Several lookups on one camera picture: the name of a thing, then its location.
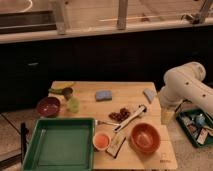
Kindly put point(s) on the brown grape bunch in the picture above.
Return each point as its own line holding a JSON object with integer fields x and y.
{"x": 122, "y": 115}

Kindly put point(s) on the small orange cup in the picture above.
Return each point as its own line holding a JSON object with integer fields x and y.
{"x": 101, "y": 141}

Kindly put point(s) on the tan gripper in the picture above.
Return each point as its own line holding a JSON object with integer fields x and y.
{"x": 166, "y": 115}

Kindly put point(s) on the orange bowl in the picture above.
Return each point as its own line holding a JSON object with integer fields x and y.
{"x": 145, "y": 138}

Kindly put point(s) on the dark red bowl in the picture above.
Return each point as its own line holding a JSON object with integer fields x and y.
{"x": 48, "y": 107}

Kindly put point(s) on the white handled utensil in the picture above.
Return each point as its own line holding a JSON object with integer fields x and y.
{"x": 139, "y": 112}

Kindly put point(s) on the grey blue cloth piece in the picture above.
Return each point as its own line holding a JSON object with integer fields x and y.
{"x": 150, "y": 94}

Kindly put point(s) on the dark metal cup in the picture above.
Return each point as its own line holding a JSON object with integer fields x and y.
{"x": 67, "y": 93}

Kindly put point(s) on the wooden block with stripe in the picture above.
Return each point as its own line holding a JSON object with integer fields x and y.
{"x": 116, "y": 143}

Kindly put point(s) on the green bin with items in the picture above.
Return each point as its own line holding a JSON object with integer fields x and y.
{"x": 195, "y": 123}

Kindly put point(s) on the metal fork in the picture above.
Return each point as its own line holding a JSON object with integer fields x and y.
{"x": 98, "y": 122}

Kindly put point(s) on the light green cup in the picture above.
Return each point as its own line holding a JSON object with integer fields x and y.
{"x": 73, "y": 105}

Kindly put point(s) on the wooden cutting board table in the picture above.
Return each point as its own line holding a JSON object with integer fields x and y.
{"x": 130, "y": 96}

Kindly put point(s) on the green plastic tray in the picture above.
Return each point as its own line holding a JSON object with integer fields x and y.
{"x": 61, "y": 145}

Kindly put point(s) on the blue sponge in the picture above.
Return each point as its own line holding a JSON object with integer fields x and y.
{"x": 103, "y": 95}

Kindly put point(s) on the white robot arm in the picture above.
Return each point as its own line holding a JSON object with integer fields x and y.
{"x": 181, "y": 83}

